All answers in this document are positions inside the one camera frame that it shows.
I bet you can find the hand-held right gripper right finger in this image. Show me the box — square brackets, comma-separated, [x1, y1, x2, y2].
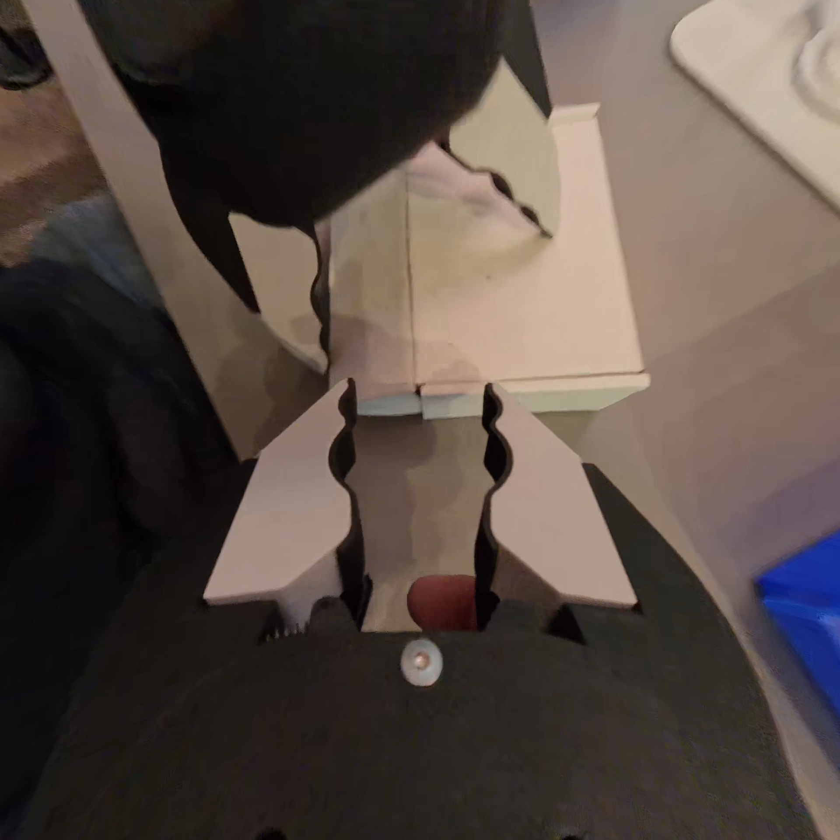
[472, 382, 640, 630]

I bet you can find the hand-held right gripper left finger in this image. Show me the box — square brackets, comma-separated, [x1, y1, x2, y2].
[202, 378, 372, 626]

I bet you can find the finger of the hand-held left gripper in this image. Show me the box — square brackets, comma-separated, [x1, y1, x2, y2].
[228, 213, 332, 376]
[406, 58, 563, 238]

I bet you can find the white cardboard box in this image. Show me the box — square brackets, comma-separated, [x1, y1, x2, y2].
[328, 101, 652, 421]

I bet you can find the person's right hand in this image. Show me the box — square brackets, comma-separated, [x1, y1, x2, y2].
[406, 573, 480, 634]

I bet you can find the blue plastic bin with tag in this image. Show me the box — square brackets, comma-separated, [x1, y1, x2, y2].
[753, 545, 840, 716]

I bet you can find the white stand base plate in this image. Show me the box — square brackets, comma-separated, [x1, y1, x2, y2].
[669, 0, 840, 214]

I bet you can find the clear acrylic bracket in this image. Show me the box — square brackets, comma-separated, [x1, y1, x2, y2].
[797, 0, 840, 112]

